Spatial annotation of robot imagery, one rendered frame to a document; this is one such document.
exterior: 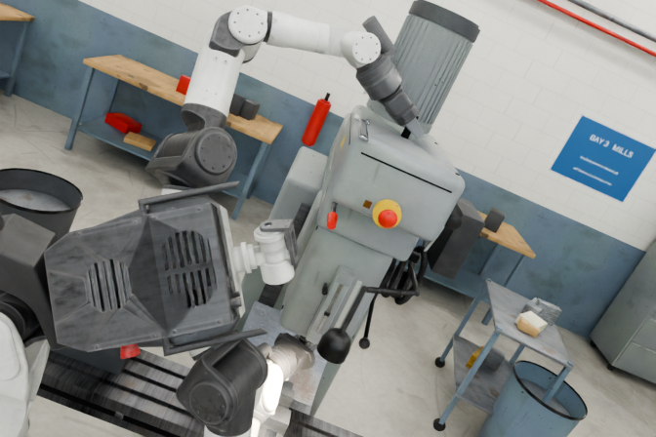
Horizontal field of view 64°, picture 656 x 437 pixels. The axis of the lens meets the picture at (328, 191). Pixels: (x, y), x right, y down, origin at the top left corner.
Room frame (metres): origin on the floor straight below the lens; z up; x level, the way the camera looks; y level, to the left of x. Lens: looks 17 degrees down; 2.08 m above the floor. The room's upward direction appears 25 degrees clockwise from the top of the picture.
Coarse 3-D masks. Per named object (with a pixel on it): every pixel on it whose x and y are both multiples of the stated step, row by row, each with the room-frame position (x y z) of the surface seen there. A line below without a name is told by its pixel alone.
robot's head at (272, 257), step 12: (276, 240) 0.93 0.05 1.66; (252, 252) 0.93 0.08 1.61; (264, 252) 0.94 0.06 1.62; (276, 252) 0.94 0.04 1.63; (288, 252) 0.98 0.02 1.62; (252, 264) 0.93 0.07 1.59; (264, 264) 0.94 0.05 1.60; (276, 264) 0.93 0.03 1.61; (288, 264) 0.95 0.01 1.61; (264, 276) 0.94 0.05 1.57; (276, 276) 0.94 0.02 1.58; (288, 276) 0.95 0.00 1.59
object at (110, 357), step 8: (64, 352) 1.21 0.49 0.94; (72, 352) 1.21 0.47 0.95; (80, 352) 1.21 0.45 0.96; (88, 352) 1.22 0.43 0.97; (96, 352) 1.22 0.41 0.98; (104, 352) 1.22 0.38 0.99; (112, 352) 1.22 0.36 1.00; (80, 360) 1.21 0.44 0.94; (88, 360) 1.22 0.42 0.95; (96, 360) 1.22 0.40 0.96; (104, 360) 1.22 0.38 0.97; (112, 360) 1.22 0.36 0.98; (120, 360) 1.23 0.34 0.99; (128, 360) 1.29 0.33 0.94; (104, 368) 1.22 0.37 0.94; (112, 368) 1.22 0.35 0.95; (120, 368) 1.23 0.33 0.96
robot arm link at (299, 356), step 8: (280, 336) 1.26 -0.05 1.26; (288, 336) 1.26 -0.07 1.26; (280, 344) 1.19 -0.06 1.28; (288, 344) 1.23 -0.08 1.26; (296, 344) 1.24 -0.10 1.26; (304, 344) 1.25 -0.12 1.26; (280, 352) 1.15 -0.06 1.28; (288, 352) 1.17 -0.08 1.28; (296, 352) 1.21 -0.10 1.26; (304, 352) 1.22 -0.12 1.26; (312, 352) 1.24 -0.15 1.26; (288, 360) 1.15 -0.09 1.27; (296, 360) 1.17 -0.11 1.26; (304, 360) 1.21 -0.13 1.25; (312, 360) 1.22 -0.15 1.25; (296, 368) 1.19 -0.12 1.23; (304, 368) 1.22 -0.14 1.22; (288, 376) 1.14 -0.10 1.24
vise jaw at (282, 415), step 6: (276, 408) 1.25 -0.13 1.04; (282, 408) 1.26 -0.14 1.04; (276, 414) 1.23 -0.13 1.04; (282, 414) 1.24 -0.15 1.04; (288, 414) 1.25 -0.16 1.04; (270, 420) 1.20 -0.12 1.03; (276, 420) 1.20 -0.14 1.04; (282, 420) 1.21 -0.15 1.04; (288, 420) 1.22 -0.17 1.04; (264, 426) 1.20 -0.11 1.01; (270, 426) 1.20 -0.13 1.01; (276, 426) 1.20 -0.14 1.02; (282, 426) 1.21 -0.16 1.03; (282, 432) 1.21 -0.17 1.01
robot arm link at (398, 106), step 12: (396, 72) 1.24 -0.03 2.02; (372, 84) 1.21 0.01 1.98; (384, 84) 1.21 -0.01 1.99; (396, 84) 1.22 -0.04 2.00; (372, 96) 1.23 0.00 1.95; (384, 96) 1.22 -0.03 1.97; (396, 96) 1.23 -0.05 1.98; (396, 108) 1.23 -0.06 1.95; (408, 108) 1.23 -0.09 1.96; (396, 120) 1.23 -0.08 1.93; (408, 120) 1.22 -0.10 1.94
